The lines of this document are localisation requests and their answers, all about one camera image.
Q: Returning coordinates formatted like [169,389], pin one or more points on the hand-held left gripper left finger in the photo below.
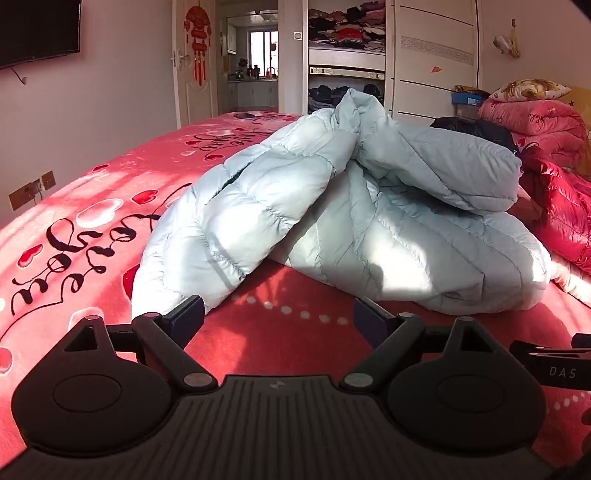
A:
[187,316]

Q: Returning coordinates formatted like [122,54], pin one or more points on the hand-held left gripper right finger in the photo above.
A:
[369,319]

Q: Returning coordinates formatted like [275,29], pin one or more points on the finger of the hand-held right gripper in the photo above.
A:
[545,350]

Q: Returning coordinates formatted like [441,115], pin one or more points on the light blue puffer jacket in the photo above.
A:
[332,203]

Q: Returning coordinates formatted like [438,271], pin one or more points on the wardrobe shelves with folded clothes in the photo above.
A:
[346,27]

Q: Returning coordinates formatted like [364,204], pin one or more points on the white quilted jacket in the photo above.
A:
[570,279]

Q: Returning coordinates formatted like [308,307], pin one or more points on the red puffer jacket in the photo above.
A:
[561,203]

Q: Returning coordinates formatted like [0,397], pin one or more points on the red printed bed blanket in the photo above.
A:
[69,207]

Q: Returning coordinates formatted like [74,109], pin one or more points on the white room door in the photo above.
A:
[203,106]

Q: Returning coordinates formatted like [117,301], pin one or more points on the black garment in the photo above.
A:
[475,127]

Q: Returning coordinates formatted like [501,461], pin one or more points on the pink folded quilt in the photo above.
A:
[535,122]

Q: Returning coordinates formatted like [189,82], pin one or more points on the kitchen counter cabinets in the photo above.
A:
[254,94]

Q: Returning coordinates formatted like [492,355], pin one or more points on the blue box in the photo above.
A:
[468,98]

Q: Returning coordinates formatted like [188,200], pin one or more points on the floral pillow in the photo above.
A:
[528,88]

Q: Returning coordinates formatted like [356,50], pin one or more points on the white wardrobe door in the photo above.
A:
[436,60]

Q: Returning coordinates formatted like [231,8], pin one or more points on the kitchen window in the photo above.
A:
[264,48]

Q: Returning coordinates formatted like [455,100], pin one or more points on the red knot door decoration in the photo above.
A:
[198,32]

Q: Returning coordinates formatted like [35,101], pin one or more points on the brown wall socket plates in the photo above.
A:
[32,189]

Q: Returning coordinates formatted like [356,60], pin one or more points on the wall hook with hanging items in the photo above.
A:
[507,42]

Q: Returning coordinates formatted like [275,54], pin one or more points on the black wall television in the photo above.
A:
[37,27]

